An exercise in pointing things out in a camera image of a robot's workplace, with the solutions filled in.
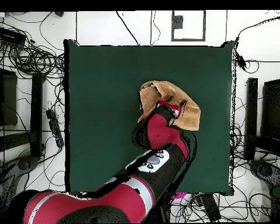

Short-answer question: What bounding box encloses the black power strip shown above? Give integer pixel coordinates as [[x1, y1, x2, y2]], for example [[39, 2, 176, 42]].
[[45, 108, 65, 148]]

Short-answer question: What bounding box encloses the black power adapter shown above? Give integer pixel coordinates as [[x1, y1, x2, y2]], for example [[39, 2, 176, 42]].
[[234, 52, 248, 72]]

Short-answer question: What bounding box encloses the dark green table cloth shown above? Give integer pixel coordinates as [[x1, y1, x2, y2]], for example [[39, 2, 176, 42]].
[[62, 38, 236, 198]]

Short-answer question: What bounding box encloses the black flat box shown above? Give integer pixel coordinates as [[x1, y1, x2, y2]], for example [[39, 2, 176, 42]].
[[199, 193, 222, 222]]

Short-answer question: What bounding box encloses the grey stand foot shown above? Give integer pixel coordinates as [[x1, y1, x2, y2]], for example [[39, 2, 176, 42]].
[[248, 159, 280, 187], [0, 155, 40, 187]]

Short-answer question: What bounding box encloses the pink object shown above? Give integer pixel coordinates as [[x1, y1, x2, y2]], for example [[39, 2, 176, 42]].
[[172, 192, 192, 200]]

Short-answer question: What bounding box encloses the black frame stand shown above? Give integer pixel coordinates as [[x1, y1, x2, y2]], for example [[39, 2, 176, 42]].
[[244, 59, 280, 162], [0, 52, 46, 164]]

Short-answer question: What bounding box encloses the black box device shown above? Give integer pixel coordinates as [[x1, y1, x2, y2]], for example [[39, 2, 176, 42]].
[[0, 26, 27, 46]]

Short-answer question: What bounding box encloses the tan terry towel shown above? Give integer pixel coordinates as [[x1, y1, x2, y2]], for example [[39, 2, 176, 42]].
[[137, 80, 201, 132]]

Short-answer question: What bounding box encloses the grey square floor frame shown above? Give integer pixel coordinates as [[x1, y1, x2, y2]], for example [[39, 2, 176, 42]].
[[170, 9, 207, 42]]

